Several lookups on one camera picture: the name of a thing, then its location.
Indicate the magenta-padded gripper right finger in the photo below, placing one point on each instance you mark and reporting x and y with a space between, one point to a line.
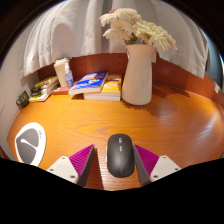
148 161

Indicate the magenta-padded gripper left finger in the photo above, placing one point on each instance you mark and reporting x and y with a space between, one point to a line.
80 161

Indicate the black computer mouse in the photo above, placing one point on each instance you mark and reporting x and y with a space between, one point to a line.
120 156

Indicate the white grey round mouse pad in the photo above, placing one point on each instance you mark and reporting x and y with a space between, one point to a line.
39 151

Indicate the red brown book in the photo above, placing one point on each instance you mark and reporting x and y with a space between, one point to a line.
60 90

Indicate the white yellow spine book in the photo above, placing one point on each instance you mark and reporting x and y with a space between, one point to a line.
39 97

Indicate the black spine book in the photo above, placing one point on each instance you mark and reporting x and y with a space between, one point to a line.
43 88
42 92

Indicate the orange yellow cover book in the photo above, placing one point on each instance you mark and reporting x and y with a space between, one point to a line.
111 86

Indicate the white ceramic vase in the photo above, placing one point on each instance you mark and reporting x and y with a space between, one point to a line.
138 78

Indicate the clear spray bottle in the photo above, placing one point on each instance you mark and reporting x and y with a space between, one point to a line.
69 78

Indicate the dark mug with green inside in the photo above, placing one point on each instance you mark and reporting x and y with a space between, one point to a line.
22 99

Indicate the cream lidded tumbler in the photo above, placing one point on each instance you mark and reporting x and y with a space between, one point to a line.
60 73

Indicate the white curtain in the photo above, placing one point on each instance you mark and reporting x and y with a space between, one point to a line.
76 30

